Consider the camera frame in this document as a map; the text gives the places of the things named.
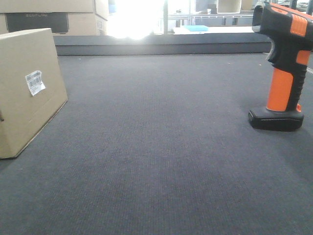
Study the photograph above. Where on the blue flat tray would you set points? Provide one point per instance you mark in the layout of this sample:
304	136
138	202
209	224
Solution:
196	28

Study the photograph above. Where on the brown cardboard package box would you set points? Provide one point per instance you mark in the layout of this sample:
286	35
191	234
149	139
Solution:
23	116

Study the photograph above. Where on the white barcode label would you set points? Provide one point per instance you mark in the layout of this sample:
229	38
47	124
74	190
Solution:
34	82

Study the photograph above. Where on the orange black barcode scanner gun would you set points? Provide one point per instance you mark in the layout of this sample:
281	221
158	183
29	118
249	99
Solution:
291	35

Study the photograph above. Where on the dark raised table border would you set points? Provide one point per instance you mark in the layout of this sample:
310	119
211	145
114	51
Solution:
168	44

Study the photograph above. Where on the upper stacked cardboard box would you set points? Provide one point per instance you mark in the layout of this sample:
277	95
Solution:
99	7

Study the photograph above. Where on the white background table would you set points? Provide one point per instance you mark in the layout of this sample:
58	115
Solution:
216	29

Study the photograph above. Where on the large stacked cardboard box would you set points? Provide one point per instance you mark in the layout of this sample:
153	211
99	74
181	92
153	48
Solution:
60	23

